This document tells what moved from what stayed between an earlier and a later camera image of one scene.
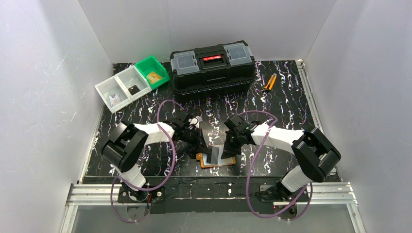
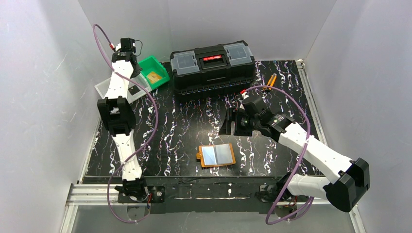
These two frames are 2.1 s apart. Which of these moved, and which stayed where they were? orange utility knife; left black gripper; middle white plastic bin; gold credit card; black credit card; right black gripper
Moved: right black gripper; left black gripper
Stayed: gold credit card; orange utility knife; black credit card; middle white plastic bin
